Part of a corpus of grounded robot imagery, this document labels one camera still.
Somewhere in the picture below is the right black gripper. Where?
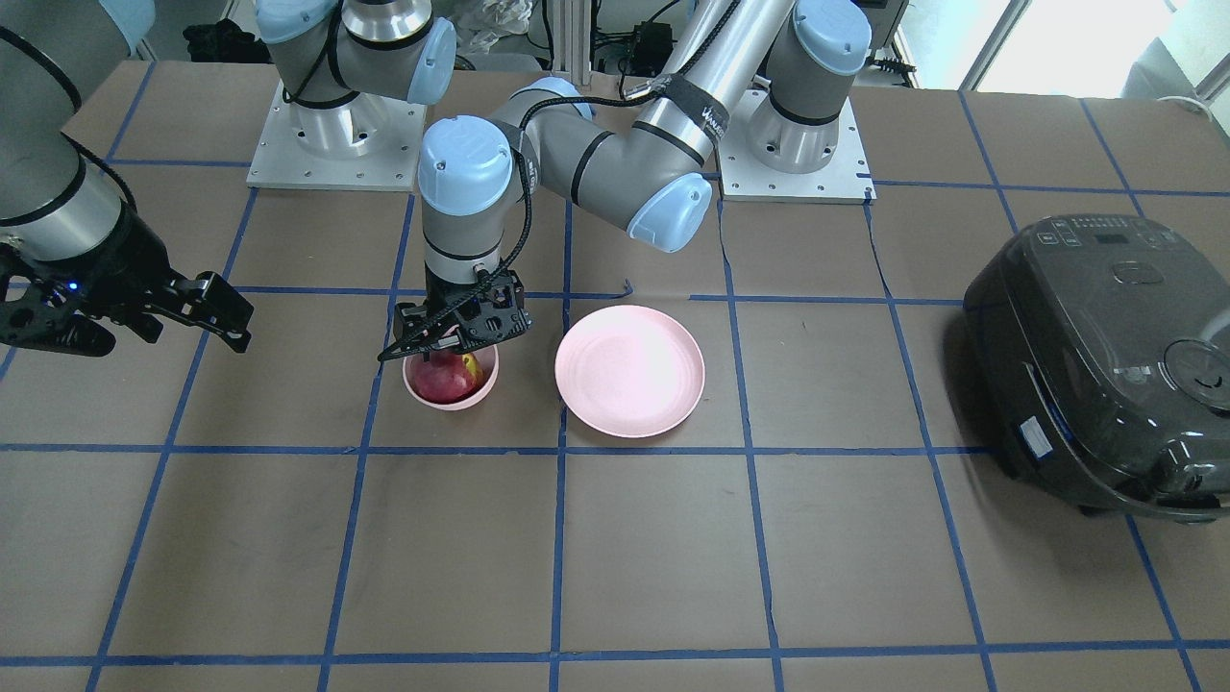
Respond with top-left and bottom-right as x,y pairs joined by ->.
1,206 -> 255,358

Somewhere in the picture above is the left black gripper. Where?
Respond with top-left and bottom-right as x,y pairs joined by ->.
378,270 -> 533,363

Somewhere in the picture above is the red apple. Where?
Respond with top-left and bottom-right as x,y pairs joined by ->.
411,352 -> 486,404

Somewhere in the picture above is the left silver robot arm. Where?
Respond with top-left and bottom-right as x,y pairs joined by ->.
379,1 -> 873,360

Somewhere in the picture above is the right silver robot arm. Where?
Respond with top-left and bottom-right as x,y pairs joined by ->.
1,1 -> 456,358

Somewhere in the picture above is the pink bowl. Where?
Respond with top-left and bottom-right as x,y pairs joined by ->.
403,345 -> 501,411

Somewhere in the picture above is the pink plate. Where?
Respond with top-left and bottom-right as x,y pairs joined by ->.
554,304 -> 706,438

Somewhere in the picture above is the dark grey rice cooker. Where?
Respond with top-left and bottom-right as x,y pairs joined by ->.
963,213 -> 1229,524

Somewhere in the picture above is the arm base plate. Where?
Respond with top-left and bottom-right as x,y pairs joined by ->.
720,90 -> 877,205
246,84 -> 427,192

